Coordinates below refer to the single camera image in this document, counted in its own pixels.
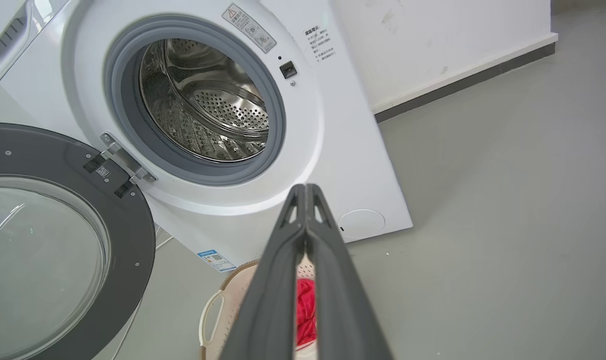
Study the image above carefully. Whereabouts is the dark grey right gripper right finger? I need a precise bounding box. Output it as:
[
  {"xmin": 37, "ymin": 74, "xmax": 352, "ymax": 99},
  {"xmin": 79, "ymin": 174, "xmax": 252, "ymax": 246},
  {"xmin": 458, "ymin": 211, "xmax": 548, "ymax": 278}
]
[{"xmin": 305, "ymin": 184, "xmax": 394, "ymax": 360}]

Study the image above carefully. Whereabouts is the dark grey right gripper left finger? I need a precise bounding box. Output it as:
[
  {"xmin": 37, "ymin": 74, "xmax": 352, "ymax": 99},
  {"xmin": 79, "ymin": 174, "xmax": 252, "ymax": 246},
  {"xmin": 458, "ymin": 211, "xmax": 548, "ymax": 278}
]
[{"xmin": 220, "ymin": 184, "xmax": 307, "ymax": 360}]

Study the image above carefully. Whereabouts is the black round washer door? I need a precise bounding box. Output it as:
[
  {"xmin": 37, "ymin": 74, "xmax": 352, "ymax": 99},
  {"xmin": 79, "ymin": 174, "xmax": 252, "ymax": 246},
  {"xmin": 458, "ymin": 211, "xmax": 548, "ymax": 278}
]
[{"xmin": 0, "ymin": 122, "xmax": 156, "ymax": 360}]

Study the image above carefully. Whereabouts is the metal door hinge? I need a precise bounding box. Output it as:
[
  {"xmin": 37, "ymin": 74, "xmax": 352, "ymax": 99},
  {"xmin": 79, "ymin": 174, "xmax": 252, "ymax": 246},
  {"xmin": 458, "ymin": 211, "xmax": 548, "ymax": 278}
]
[{"xmin": 100, "ymin": 132, "xmax": 157, "ymax": 185}]

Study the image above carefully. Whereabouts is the steel perforated drum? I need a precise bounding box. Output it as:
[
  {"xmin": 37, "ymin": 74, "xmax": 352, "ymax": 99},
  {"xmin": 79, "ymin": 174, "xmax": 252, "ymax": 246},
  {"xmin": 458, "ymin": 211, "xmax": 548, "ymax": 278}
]
[{"xmin": 139, "ymin": 38, "xmax": 270, "ymax": 163}]

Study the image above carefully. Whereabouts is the white washing machine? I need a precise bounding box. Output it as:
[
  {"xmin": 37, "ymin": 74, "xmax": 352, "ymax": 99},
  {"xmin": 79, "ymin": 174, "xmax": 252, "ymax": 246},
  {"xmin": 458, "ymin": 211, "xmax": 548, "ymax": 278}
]
[{"xmin": 0, "ymin": 0, "xmax": 413, "ymax": 273}]

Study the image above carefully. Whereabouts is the beige perforated laundry basket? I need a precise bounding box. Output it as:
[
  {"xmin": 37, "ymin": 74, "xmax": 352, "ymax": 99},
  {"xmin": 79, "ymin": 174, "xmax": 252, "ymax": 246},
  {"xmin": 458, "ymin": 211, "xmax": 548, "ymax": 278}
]
[{"xmin": 199, "ymin": 255, "xmax": 319, "ymax": 360}]

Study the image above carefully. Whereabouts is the grey warning label sticker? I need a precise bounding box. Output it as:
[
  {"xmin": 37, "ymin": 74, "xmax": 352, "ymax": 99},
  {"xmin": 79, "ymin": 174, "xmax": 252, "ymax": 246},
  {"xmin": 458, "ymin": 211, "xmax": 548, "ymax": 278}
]
[{"xmin": 221, "ymin": 3, "xmax": 277, "ymax": 54}]

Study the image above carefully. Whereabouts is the red garment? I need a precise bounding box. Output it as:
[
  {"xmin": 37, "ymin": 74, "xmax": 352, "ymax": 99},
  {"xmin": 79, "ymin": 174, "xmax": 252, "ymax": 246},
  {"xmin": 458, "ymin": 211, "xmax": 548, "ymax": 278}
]
[{"xmin": 296, "ymin": 278, "xmax": 317, "ymax": 349}]

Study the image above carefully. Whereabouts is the round white filter cover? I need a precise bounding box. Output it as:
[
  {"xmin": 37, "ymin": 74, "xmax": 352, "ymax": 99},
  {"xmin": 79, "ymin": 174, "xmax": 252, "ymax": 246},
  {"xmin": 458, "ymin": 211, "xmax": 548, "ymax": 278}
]
[{"xmin": 337, "ymin": 208, "xmax": 386, "ymax": 240}]

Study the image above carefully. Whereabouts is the white detergent drawer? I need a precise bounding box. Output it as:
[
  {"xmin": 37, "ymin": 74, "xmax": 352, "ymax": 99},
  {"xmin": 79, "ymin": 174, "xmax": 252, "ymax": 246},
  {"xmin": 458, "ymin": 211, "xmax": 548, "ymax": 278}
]
[{"xmin": 0, "ymin": 0, "xmax": 71, "ymax": 81}]

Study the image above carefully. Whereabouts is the dark grey baseboard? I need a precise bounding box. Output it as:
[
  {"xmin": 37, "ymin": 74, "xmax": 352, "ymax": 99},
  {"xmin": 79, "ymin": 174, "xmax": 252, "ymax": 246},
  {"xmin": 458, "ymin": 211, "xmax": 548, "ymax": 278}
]
[{"xmin": 374, "ymin": 42, "xmax": 558, "ymax": 124}]

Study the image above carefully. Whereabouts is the printed instruction text label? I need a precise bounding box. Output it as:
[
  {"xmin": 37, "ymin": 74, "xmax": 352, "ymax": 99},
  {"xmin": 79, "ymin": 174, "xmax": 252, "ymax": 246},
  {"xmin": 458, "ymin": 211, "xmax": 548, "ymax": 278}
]
[{"xmin": 303, "ymin": 25, "xmax": 336, "ymax": 64}]

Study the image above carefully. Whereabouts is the blue energy label sticker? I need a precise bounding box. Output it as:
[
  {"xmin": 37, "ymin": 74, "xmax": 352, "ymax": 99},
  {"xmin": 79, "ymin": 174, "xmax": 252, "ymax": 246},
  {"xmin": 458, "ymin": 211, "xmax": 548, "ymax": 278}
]
[{"xmin": 198, "ymin": 249, "xmax": 237, "ymax": 273}]

